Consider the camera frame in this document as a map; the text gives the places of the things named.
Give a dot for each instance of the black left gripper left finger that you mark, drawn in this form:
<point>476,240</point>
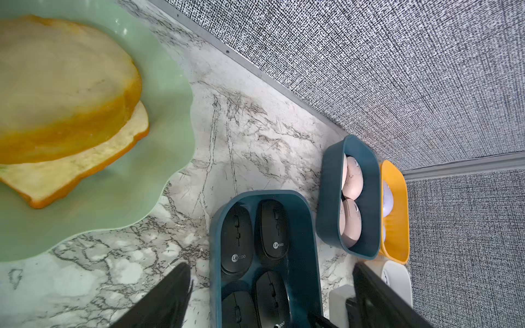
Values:
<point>165,305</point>

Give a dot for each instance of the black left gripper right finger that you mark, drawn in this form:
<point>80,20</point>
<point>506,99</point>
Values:
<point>378,305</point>

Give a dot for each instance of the white storage box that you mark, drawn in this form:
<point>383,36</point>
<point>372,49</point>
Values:
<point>395,275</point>

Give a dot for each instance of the yellow storage box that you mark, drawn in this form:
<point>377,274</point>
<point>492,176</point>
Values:
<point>395,238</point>

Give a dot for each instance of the black mouse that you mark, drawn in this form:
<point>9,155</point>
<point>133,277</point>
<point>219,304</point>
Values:
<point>271,300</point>
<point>237,242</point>
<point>238,310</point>
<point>273,232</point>

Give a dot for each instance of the teal storage box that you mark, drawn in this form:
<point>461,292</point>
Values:
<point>369,202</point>
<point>299,269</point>

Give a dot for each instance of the purple mouse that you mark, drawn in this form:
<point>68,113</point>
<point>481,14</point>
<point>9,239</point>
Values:
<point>388,200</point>

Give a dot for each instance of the peach pink mouse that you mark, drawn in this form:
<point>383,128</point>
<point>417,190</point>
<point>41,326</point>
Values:
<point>345,169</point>

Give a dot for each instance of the pink mouse top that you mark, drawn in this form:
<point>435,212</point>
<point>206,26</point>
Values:
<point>355,182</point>

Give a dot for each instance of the green wavy plate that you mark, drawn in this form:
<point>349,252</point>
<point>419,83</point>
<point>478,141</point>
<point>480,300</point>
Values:
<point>126,191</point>

